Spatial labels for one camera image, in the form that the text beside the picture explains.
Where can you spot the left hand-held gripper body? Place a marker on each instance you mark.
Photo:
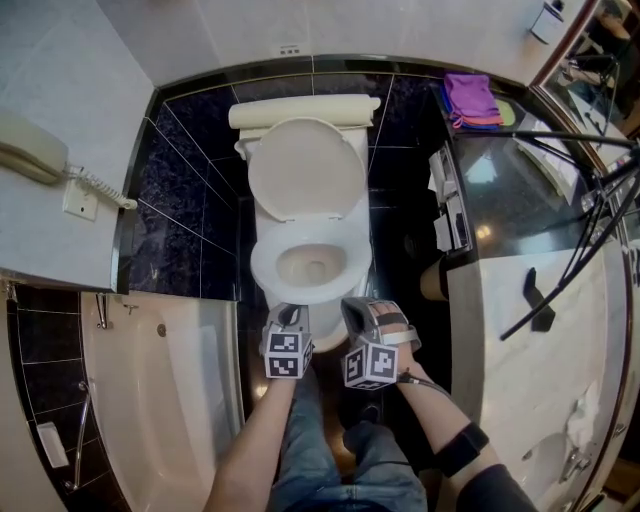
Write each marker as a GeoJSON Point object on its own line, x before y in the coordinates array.
{"type": "Point", "coordinates": [282, 367]}

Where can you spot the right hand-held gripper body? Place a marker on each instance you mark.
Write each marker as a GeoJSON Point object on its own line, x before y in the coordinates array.
{"type": "Point", "coordinates": [380, 365]}

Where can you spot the white toilet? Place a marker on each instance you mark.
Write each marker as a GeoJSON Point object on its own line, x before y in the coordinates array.
{"type": "Point", "coordinates": [310, 265]}
{"type": "Point", "coordinates": [262, 265]}

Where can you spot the person's left forearm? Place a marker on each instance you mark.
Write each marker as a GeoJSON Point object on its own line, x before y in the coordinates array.
{"type": "Point", "coordinates": [250, 450]}

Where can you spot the person's right forearm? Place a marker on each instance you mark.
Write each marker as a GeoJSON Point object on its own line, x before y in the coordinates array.
{"type": "Point", "coordinates": [430, 415]}

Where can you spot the chrome toilet paper holder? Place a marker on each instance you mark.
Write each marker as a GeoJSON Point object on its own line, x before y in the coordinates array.
{"type": "Point", "coordinates": [452, 210]}

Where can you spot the white toilet lid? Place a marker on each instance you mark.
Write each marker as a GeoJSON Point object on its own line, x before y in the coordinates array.
{"type": "Point", "coordinates": [307, 170]}

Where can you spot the person's right hand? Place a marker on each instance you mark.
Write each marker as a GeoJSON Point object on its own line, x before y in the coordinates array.
{"type": "Point", "coordinates": [385, 308]}

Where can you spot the person's black shoe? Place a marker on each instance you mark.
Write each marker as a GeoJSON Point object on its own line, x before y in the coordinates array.
{"type": "Point", "coordinates": [369, 415]}

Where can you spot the beige waste bin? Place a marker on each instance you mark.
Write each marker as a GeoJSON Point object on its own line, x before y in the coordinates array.
{"type": "Point", "coordinates": [431, 280]}

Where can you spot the person's left leg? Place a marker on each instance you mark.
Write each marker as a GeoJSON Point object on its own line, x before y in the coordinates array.
{"type": "Point", "coordinates": [310, 450]}

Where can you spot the person's leg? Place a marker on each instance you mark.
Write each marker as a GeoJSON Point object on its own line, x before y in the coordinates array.
{"type": "Point", "coordinates": [310, 450]}
{"type": "Point", "coordinates": [385, 465]}

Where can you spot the person's right leg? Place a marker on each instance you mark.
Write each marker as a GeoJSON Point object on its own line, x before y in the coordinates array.
{"type": "Point", "coordinates": [385, 465]}

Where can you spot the marble vanity counter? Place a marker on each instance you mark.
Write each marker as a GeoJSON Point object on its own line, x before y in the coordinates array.
{"type": "Point", "coordinates": [500, 400]}

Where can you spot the black tripod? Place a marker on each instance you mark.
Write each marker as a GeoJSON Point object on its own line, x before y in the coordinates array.
{"type": "Point", "coordinates": [507, 334]}

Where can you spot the white bathtub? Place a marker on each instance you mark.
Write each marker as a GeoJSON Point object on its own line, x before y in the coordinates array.
{"type": "Point", "coordinates": [150, 400]}

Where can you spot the chrome tub faucet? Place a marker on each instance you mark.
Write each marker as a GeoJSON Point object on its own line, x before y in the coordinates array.
{"type": "Point", "coordinates": [102, 315]}

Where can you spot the person's right black sleeve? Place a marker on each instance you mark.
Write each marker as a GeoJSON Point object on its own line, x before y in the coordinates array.
{"type": "Point", "coordinates": [500, 492]}

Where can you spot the white sink basin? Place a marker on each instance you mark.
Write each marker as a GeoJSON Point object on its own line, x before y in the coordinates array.
{"type": "Point", "coordinates": [547, 450]}

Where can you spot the white washcloth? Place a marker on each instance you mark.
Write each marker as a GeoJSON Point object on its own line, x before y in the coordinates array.
{"type": "Point", "coordinates": [582, 425]}

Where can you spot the chrome grab bar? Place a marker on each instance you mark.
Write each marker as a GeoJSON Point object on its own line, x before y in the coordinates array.
{"type": "Point", "coordinates": [80, 440]}

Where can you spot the chrome sink faucet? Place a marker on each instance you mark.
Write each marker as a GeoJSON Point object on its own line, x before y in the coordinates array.
{"type": "Point", "coordinates": [572, 465]}

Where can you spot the orange cloth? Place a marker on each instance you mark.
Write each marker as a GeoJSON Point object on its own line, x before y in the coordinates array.
{"type": "Point", "coordinates": [485, 121]}

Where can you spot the blue cloth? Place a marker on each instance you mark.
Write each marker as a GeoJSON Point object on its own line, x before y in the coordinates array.
{"type": "Point", "coordinates": [446, 102]}

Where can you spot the white soap dish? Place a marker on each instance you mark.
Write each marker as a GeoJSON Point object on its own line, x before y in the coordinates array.
{"type": "Point", "coordinates": [52, 445]}

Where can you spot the white tissue box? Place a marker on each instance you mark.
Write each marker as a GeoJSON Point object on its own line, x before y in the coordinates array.
{"type": "Point", "coordinates": [555, 165]}

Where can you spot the purple cloth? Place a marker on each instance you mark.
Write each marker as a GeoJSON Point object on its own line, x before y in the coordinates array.
{"type": "Point", "coordinates": [467, 97]}

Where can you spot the clear drinking glass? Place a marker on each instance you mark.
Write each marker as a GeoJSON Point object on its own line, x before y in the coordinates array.
{"type": "Point", "coordinates": [592, 205]}

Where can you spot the green soap dish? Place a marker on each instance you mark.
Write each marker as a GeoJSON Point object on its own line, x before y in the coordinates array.
{"type": "Point", "coordinates": [506, 112]}

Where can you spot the white pump bottle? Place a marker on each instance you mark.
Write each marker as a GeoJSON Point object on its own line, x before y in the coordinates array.
{"type": "Point", "coordinates": [545, 22]}

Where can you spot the wood framed mirror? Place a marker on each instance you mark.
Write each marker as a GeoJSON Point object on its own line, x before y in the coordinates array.
{"type": "Point", "coordinates": [600, 60]}

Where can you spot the white wall socket plate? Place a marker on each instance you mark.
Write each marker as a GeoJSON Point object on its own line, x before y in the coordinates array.
{"type": "Point", "coordinates": [80, 205]}

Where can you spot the small wall switch plate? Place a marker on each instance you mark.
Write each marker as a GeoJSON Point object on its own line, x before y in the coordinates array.
{"type": "Point", "coordinates": [286, 50]}

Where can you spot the beige wall telephone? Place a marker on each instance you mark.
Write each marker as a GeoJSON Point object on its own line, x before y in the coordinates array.
{"type": "Point", "coordinates": [30, 150]}

